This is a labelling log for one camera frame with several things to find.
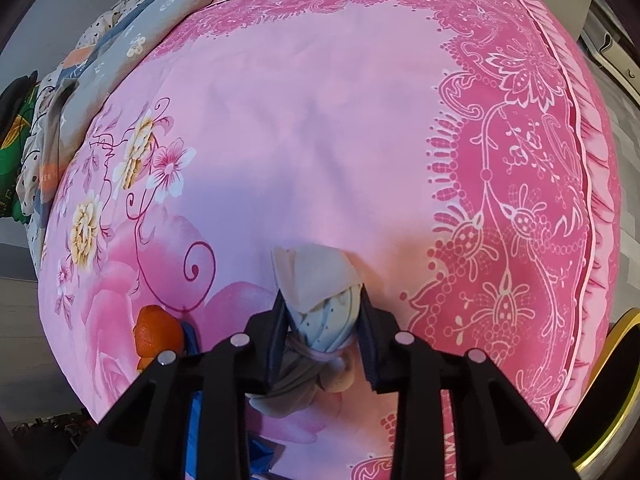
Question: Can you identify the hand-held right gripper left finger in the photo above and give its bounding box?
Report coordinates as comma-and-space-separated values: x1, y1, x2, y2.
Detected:
60, 290, 291, 480

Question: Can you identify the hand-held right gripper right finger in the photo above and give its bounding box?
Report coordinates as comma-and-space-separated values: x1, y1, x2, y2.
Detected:
357, 290, 581, 480

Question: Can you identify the grey knotted sock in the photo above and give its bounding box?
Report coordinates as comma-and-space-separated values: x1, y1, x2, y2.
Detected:
247, 244, 363, 418

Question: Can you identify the yellow round bin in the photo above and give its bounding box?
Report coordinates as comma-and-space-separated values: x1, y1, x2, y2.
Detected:
575, 307, 640, 480

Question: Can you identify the orange peel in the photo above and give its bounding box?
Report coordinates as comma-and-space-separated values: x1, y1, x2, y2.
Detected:
132, 305, 186, 373

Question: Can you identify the pink floral bedsheet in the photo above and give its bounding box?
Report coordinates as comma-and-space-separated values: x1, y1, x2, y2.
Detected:
37, 0, 621, 480

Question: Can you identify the green and yellow cloth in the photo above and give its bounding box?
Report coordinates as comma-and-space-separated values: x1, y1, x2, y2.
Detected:
0, 80, 43, 223

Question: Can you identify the grey patterned quilt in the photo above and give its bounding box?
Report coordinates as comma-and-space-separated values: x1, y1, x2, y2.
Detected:
47, 0, 281, 151

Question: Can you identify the beige spotted duvet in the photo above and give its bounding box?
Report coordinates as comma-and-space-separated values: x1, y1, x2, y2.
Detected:
15, 0, 191, 261

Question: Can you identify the black cloth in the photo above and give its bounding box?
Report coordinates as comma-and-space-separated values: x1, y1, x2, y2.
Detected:
0, 72, 38, 106

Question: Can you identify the white low cabinet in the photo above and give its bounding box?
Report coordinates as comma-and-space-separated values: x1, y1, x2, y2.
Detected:
582, 5, 640, 92

